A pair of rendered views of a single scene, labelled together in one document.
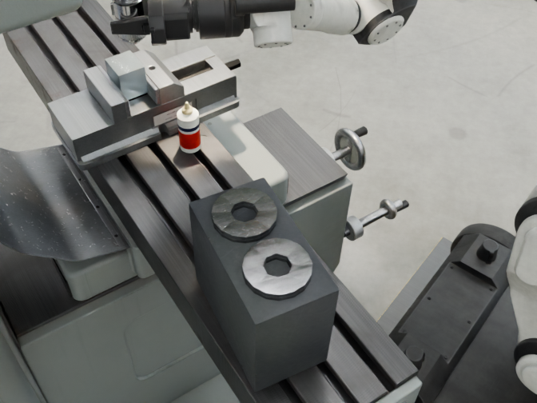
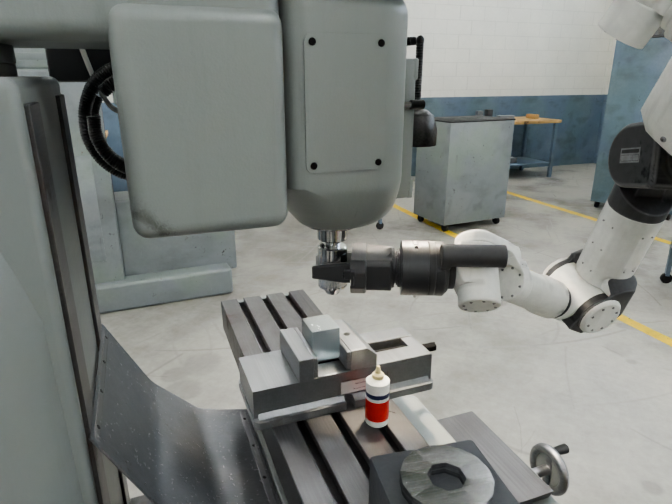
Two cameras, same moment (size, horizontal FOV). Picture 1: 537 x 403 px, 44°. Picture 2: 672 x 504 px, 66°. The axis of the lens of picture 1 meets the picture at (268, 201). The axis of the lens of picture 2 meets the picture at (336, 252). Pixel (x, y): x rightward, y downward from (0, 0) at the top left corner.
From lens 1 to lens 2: 0.37 m
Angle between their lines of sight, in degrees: 32
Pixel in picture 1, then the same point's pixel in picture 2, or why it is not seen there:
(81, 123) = (266, 378)
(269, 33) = (477, 290)
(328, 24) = (538, 299)
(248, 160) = not seen: hidden behind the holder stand
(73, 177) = (247, 442)
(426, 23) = (600, 378)
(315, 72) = (494, 408)
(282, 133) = (474, 436)
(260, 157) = not seen: hidden behind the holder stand
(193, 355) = not seen: outside the picture
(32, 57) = (240, 328)
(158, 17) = (361, 262)
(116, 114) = (303, 371)
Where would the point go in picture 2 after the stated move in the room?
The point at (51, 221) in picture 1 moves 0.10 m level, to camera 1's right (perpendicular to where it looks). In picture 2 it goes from (209, 482) to (269, 494)
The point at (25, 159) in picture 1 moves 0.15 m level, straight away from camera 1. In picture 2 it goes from (205, 416) to (204, 375)
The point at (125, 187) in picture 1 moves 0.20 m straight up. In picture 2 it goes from (298, 454) to (295, 341)
